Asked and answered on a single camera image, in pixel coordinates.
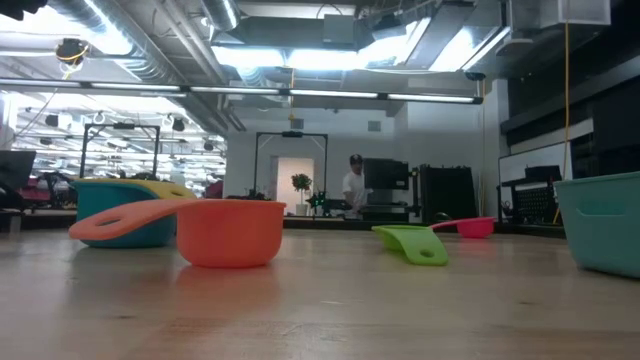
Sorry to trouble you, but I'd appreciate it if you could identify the orange measuring cup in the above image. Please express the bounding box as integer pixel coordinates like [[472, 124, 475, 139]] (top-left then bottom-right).
[[68, 198, 288, 270]]

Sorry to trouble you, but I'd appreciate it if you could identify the green measuring cup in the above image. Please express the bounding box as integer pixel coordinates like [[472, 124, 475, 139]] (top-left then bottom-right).
[[371, 224, 450, 267]]

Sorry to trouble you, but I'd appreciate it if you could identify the yellow measuring cup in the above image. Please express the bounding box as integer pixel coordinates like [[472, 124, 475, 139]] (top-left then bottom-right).
[[87, 178, 197, 201]]

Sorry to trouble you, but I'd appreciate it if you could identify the red measuring cup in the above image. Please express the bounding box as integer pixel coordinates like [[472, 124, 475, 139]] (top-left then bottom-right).
[[429, 215, 498, 240]]

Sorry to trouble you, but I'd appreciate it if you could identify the large teal measuring cup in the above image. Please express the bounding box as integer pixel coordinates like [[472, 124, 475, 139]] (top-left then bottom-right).
[[69, 178, 179, 250]]

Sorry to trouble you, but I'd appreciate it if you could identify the teal plastic basket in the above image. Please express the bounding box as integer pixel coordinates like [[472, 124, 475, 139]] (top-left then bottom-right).
[[553, 171, 640, 280]]

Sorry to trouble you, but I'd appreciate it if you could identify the potted green plant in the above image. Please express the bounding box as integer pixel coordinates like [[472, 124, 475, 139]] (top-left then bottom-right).
[[291, 173, 314, 217]]

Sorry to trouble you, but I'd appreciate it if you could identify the person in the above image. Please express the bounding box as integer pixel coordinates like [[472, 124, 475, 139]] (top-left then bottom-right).
[[341, 153, 374, 220]]

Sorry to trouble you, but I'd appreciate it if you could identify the black monitor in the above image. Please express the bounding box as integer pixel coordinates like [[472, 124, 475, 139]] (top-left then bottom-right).
[[363, 158, 410, 191]]

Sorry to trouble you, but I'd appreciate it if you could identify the long ceiling light bar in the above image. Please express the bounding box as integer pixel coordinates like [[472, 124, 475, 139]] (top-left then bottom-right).
[[0, 77, 484, 105]]

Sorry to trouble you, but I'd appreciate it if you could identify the red chair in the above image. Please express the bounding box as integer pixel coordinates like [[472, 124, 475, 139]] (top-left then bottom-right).
[[203, 179, 225, 200]]

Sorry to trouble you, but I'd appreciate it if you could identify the black tall cabinet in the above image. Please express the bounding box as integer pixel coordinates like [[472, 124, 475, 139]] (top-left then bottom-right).
[[418, 163, 477, 225]]

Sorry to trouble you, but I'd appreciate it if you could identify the black perforated rack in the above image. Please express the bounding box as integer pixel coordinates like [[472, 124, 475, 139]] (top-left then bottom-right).
[[497, 164, 564, 226]]

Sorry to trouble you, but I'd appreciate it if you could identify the dark angled monitor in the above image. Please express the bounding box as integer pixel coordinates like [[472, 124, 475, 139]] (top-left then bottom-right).
[[0, 149, 37, 191]]

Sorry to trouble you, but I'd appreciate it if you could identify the black aluminium table frame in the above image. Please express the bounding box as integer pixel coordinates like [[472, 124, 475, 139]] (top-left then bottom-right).
[[19, 208, 559, 239]]

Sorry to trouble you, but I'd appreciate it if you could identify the black gantry frame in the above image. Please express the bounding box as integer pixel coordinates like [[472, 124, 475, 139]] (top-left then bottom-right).
[[79, 123, 161, 180], [253, 130, 330, 220]]

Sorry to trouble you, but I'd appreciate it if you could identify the silver ventilation duct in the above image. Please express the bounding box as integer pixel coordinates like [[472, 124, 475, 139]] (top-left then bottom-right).
[[202, 0, 241, 32]]

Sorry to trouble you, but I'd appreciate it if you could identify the ceiling cable reel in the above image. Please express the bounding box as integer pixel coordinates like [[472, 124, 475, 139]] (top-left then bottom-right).
[[54, 37, 91, 66]]

